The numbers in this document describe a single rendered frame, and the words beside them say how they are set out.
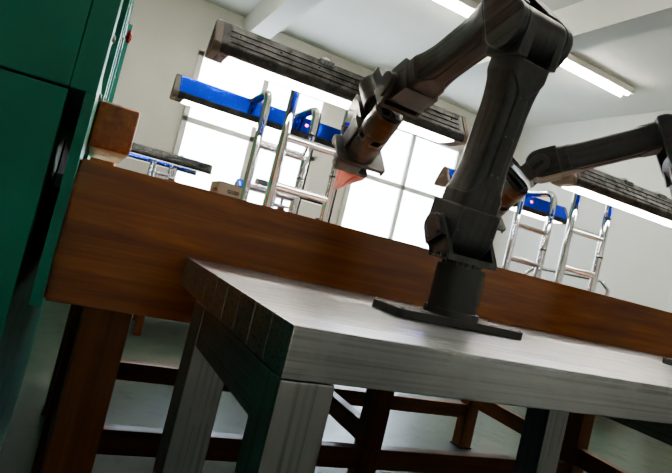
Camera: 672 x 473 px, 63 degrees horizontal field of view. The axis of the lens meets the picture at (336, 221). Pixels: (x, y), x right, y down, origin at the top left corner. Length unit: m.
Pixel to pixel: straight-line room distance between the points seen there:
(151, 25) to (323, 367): 6.02
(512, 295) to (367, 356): 0.64
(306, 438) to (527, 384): 0.22
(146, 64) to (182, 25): 0.58
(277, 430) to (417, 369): 0.12
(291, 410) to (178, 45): 6.02
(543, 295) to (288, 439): 0.76
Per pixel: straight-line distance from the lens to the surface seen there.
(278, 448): 0.42
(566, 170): 1.16
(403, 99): 0.92
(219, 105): 1.67
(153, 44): 6.30
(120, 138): 0.89
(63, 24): 0.75
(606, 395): 0.63
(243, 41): 1.14
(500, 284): 1.03
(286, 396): 0.41
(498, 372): 0.51
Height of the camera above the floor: 0.73
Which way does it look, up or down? 3 degrees up
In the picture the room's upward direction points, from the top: 14 degrees clockwise
